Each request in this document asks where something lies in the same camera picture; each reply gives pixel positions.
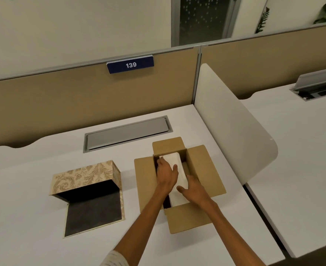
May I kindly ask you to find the white patterned sleeve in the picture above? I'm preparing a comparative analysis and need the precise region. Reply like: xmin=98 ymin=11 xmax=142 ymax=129
xmin=100 ymin=249 xmax=131 ymax=266

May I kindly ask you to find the open brown cardboard box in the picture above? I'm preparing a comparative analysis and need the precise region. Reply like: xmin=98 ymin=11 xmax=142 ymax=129
xmin=134 ymin=137 xmax=227 ymax=235

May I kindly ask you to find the person's right hand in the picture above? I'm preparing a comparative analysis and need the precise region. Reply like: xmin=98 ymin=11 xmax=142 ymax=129
xmin=177 ymin=174 xmax=211 ymax=209

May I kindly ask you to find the person's left hand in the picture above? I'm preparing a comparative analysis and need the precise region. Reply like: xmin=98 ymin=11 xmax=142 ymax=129
xmin=156 ymin=157 xmax=179 ymax=191

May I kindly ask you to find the slim green plant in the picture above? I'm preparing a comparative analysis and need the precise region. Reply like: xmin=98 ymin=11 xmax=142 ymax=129
xmin=254 ymin=7 xmax=271 ymax=34

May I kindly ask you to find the blue desk number sign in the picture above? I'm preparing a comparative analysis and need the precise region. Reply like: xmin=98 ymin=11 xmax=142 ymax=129
xmin=106 ymin=55 xmax=155 ymax=74

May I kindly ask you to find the long beige partition panel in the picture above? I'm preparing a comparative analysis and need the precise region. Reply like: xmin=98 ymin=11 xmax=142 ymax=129
xmin=0 ymin=46 xmax=201 ymax=149

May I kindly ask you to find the white tissue stack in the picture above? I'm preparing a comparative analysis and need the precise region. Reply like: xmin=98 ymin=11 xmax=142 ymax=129
xmin=159 ymin=152 xmax=192 ymax=207

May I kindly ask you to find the person's left forearm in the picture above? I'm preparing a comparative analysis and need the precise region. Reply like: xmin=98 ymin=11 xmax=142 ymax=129
xmin=113 ymin=184 xmax=177 ymax=266

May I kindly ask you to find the person's right forearm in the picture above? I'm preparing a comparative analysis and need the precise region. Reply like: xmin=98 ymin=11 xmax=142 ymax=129
xmin=197 ymin=198 xmax=265 ymax=266

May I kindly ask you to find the dark dotted glass door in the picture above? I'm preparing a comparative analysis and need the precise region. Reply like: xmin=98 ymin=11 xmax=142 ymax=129
xmin=171 ymin=0 xmax=243 ymax=47

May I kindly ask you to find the short beige partition panel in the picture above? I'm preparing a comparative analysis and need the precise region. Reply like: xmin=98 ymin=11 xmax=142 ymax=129
xmin=200 ymin=23 xmax=326 ymax=99

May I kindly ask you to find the beige floral patterned box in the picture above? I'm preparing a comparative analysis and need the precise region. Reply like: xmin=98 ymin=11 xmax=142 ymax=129
xmin=49 ymin=160 xmax=125 ymax=238

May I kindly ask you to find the white curved desk divider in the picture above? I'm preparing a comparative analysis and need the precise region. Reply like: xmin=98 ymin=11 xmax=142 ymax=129
xmin=194 ymin=63 xmax=279 ymax=186

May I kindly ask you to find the raised grey cable tray lid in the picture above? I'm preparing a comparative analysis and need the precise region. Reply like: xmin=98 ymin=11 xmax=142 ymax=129
xmin=289 ymin=66 xmax=326 ymax=102

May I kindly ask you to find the grey desk cable tray lid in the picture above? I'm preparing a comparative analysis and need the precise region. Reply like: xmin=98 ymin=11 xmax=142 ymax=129
xmin=83 ymin=115 xmax=173 ymax=153

